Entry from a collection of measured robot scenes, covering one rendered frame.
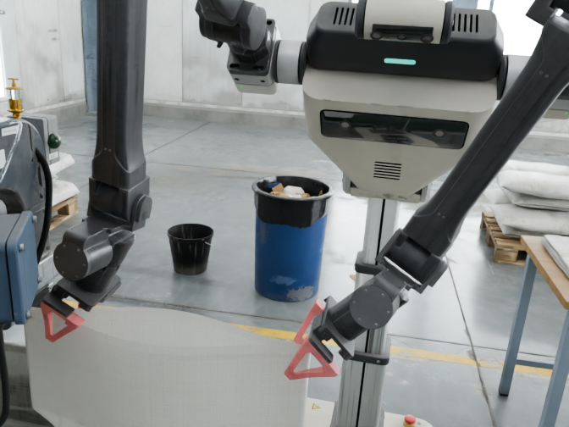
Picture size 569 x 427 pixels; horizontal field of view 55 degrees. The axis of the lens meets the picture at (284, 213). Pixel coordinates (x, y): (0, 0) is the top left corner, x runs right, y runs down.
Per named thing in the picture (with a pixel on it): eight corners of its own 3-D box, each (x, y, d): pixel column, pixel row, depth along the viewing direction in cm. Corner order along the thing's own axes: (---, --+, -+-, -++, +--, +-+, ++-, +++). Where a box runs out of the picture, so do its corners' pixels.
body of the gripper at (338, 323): (314, 331, 77) (355, 302, 75) (321, 300, 87) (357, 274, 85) (344, 364, 78) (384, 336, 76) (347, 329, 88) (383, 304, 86)
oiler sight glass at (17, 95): (27, 108, 97) (24, 89, 96) (18, 111, 95) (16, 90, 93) (13, 108, 97) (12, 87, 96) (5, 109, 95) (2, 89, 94)
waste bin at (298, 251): (328, 274, 360) (338, 179, 339) (321, 312, 312) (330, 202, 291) (256, 266, 367) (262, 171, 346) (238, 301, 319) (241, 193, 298)
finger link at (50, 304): (22, 335, 84) (45, 291, 81) (49, 313, 91) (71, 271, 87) (59, 359, 84) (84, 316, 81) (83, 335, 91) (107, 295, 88)
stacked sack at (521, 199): (548, 191, 446) (551, 176, 442) (574, 217, 384) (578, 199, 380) (493, 186, 452) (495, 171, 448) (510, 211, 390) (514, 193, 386)
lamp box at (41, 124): (60, 161, 107) (57, 115, 104) (46, 167, 103) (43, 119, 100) (24, 158, 108) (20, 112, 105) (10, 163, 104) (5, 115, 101)
